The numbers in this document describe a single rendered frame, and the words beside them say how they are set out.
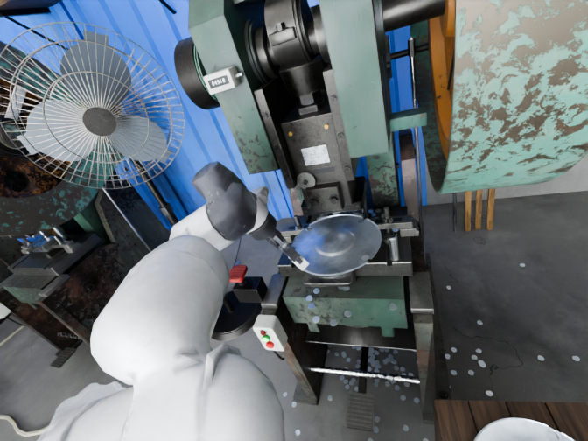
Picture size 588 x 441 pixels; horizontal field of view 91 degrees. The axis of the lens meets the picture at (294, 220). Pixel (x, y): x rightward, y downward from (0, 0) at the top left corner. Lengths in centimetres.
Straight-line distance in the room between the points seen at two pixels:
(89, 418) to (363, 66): 69
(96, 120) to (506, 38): 116
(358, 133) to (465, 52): 37
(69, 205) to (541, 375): 220
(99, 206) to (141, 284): 183
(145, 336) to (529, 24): 48
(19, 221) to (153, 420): 148
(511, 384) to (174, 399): 141
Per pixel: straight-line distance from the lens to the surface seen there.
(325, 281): 83
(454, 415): 110
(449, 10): 76
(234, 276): 100
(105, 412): 34
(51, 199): 176
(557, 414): 116
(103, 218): 215
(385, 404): 149
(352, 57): 70
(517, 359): 163
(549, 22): 44
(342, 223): 101
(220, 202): 57
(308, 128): 80
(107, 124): 127
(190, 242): 37
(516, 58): 44
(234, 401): 27
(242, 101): 78
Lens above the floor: 138
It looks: 33 degrees down
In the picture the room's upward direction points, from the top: 20 degrees counter-clockwise
